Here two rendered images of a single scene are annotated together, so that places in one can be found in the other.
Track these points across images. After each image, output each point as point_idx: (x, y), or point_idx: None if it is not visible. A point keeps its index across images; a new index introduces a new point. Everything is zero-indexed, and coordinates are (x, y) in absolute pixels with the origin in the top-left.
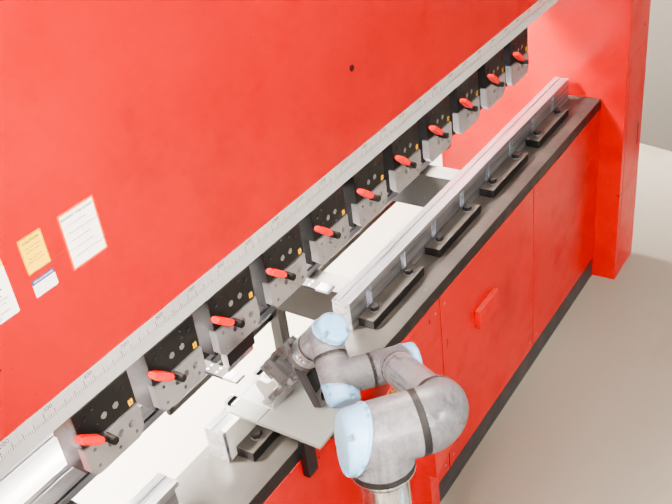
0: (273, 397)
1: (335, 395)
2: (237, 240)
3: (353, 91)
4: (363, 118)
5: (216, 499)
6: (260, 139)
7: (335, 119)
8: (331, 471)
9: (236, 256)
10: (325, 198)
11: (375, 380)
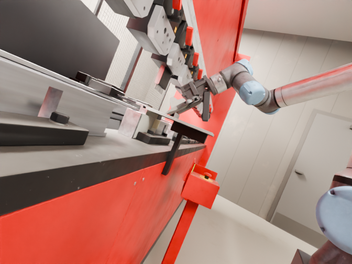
0: (182, 105)
1: (258, 86)
2: (198, 22)
3: (214, 48)
4: (209, 62)
5: (128, 143)
6: (216, 2)
7: (211, 46)
8: (160, 188)
9: (195, 28)
10: (199, 68)
11: (267, 97)
